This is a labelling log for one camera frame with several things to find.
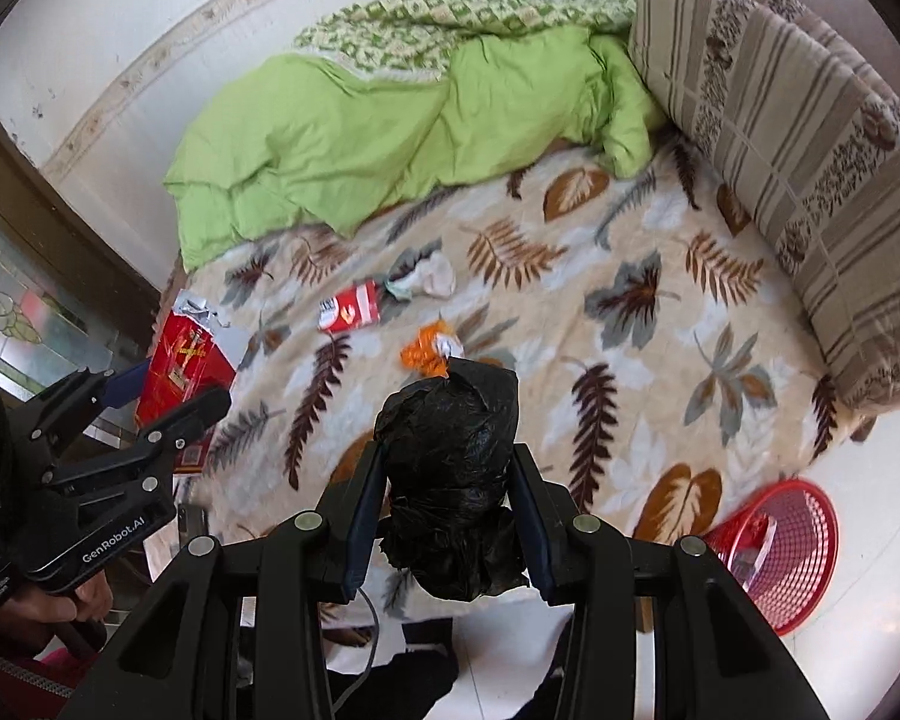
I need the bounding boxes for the clear plastic wrapper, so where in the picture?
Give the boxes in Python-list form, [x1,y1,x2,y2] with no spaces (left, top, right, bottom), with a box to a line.
[385,253,457,299]

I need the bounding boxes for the leaf print blanket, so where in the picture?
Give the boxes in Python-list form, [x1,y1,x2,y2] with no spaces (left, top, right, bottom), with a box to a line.
[146,131,875,616]

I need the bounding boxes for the black cable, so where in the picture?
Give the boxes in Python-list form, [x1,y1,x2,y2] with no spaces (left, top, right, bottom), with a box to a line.
[341,589,382,695]

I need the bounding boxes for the green quilt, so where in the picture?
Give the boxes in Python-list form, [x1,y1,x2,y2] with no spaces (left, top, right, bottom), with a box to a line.
[163,24,668,272]

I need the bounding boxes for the red plastic basket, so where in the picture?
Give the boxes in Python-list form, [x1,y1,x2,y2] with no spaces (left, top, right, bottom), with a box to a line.
[703,478,841,635]

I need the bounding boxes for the orange snack packet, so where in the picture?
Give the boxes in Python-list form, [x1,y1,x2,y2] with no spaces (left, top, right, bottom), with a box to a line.
[399,321,467,377]

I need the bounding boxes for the red packet with gold print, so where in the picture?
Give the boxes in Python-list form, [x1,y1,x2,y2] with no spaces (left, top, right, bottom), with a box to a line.
[135,292,239,475]

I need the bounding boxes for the person's left forearm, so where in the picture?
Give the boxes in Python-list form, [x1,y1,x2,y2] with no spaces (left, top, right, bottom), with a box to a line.
[0,604,91,720]

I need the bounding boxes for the red and white packet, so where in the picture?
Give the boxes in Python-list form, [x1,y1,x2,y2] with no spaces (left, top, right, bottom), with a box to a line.
[317,280,385,335]

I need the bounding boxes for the person's dark trousers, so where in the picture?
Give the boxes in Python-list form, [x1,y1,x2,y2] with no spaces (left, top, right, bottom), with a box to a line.
[322,634,462,720]

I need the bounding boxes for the patterned glass door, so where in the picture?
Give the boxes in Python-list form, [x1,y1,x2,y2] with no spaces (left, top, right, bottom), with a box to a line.
[0,191,147,410]

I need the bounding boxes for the green patterned blanket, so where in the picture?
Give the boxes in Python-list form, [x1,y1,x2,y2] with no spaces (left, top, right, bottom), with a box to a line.
[292,0,655,82]

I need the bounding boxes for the striped brown pillow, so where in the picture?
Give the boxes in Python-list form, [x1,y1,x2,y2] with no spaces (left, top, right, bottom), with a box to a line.
[627,0,900,412]
[679,0,900,155]

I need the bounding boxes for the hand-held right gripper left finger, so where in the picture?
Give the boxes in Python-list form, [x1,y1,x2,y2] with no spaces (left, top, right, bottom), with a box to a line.
[60,441,387,720]

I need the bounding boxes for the black plastic bag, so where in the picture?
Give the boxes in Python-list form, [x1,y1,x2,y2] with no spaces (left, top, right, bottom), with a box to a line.
[373,358,530,602]

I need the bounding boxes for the person's left hand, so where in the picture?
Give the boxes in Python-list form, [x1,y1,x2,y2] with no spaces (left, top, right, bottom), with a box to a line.
[11,572,115,629]

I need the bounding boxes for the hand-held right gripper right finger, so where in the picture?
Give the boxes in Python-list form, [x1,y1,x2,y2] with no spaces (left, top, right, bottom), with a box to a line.
[510,442,826,720]

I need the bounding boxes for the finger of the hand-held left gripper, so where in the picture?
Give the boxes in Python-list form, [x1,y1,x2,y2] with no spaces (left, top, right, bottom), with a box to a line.
[43,385,235,497]
[24,360,152,452]

